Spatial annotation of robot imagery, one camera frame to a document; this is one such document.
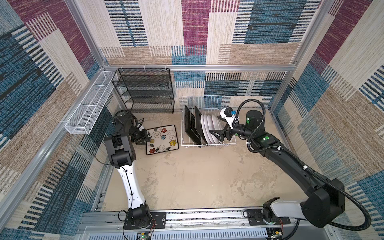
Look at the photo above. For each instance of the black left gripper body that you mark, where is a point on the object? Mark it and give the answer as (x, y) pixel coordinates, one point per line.
(136, 136)

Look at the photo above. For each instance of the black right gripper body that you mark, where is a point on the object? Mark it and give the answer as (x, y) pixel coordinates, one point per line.
(239, 130)

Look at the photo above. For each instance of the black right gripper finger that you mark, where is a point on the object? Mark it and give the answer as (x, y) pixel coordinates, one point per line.
(221, 138)
(219, 132)

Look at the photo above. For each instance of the floral square plate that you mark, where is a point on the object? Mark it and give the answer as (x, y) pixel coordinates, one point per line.
(190, 126)
(162, 139)

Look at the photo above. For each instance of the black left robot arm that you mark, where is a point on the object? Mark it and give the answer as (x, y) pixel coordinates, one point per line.
(122, 156)

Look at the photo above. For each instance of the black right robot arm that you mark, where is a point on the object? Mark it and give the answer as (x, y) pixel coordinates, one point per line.
(325, 198)

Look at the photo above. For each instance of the black mesh shelf rack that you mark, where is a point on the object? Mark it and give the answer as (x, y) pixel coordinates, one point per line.
(145, 90)

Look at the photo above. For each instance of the white round plate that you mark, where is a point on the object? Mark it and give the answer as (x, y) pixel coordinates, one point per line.
(211, 127)
(217, 124)
(207, 138)

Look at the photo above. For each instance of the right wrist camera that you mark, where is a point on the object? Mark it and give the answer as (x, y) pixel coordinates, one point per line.
(230, 116)

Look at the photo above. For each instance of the white wire dish rack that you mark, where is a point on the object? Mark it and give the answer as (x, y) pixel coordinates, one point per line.
(208, 105)

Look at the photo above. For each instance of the white wire wall basket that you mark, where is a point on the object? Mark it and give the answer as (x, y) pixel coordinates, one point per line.
(88, 111)

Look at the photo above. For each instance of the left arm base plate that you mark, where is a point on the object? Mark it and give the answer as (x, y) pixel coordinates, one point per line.
(156, 219)

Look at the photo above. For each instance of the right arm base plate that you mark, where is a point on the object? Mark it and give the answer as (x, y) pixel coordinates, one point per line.
(261, 217)

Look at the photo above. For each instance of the aluminium front rail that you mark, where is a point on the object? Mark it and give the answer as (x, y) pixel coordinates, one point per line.
(201, 224)

